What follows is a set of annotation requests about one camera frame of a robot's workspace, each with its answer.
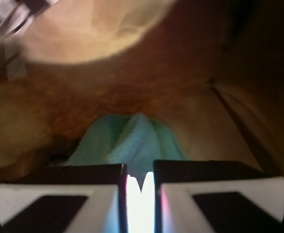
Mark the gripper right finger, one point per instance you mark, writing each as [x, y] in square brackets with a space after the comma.
[216, 197]

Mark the brown paper bag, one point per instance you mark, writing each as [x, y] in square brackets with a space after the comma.
[211, 70]

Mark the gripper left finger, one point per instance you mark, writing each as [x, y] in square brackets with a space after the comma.
[66, 199]

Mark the blue woven cloth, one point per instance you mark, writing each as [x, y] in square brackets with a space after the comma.
[136, 141]

